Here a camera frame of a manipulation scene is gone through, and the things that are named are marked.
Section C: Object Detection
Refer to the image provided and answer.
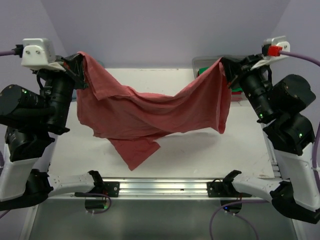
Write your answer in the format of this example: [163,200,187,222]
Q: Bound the clear plastic bin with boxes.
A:
[191,56,221,78]

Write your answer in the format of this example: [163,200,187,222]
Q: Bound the salmon pink t shirt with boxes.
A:
[76,53,231,170]

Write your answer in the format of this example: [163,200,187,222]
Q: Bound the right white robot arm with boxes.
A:
[212,55,320,224]

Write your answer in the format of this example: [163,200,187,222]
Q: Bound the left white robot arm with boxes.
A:
[0,53,105,211]

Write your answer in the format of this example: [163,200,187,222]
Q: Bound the red folded t shirt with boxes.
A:
[231,90,243,95]

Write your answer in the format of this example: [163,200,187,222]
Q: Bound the green folded t shirt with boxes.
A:
[197,66,214,78]

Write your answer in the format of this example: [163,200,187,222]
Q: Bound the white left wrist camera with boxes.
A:
[21,38,66,72]

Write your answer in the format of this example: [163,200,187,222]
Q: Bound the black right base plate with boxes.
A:
[206,181,252,198]

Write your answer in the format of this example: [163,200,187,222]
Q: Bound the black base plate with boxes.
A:
[74,181,120,198]
[206,181,252,198]

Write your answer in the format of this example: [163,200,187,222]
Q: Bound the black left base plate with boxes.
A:
[74,181,120,198]

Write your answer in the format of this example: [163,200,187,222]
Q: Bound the aluminium mounting rail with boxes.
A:
[49,177,293,200]

